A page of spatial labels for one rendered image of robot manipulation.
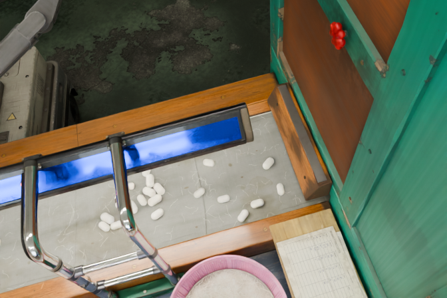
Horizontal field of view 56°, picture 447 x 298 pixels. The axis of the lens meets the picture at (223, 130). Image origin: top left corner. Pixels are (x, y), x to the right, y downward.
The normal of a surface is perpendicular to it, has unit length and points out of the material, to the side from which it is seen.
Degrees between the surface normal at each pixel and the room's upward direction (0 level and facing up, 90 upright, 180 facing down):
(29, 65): 1
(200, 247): 0
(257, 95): 0
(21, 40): 56
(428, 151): 90
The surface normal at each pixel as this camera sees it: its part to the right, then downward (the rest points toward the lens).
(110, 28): -0.10, -0.52
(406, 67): -0.96, 0.26
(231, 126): 0.16, 0.41
